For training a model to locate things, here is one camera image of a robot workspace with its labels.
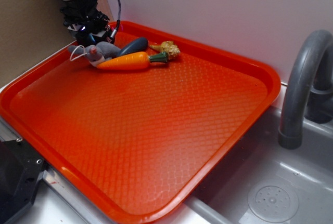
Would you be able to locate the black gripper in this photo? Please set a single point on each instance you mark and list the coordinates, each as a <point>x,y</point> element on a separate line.
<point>86,23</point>

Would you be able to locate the grey plush mouse toy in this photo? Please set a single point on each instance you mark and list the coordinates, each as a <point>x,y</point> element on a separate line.
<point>94,54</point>

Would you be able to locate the dark green toy cucumber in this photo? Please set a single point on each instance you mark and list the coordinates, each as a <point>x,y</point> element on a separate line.
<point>137,45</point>

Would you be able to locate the orange toy carrot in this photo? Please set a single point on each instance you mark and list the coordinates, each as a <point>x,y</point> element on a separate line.
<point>134,61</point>

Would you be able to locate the tan conch seashell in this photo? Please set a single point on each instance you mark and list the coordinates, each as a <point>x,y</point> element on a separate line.
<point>168,47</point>

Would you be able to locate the red plastic tray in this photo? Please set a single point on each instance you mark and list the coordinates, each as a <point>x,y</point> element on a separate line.
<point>136,143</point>

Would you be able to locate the grey toy faucet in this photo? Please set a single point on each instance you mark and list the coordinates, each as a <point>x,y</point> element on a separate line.
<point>309,90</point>

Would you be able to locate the grey toy sink basin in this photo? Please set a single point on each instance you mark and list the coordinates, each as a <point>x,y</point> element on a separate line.
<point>258,181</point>

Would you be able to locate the black octagonal mount plate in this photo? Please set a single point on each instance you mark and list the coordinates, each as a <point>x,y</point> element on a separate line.
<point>22,169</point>

